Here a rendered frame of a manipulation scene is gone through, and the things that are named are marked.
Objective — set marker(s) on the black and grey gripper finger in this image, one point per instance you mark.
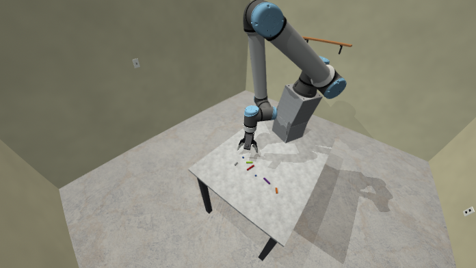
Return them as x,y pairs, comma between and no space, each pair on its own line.
255,146
241,143

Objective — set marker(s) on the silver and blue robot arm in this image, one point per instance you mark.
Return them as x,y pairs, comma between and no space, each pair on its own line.
267,20

